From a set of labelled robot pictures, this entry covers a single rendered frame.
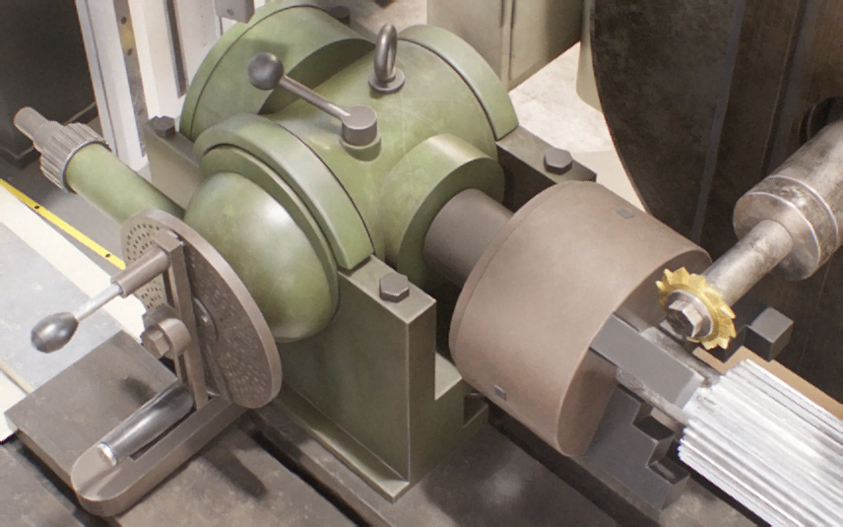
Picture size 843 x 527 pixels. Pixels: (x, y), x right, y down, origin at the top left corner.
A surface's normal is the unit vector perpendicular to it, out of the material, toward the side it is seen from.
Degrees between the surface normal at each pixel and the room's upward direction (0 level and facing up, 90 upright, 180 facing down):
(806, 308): 90
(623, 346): 35
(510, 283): 40
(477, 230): 19
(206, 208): 45
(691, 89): 90
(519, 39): 90
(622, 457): 65
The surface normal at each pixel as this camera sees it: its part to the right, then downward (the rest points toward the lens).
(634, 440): -0.63, 0.20
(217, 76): -0.44, -0.18
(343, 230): 0.58, 0.02
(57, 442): 0.00, -0.67
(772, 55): -0.69, 0.54
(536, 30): 0.72, 0.51
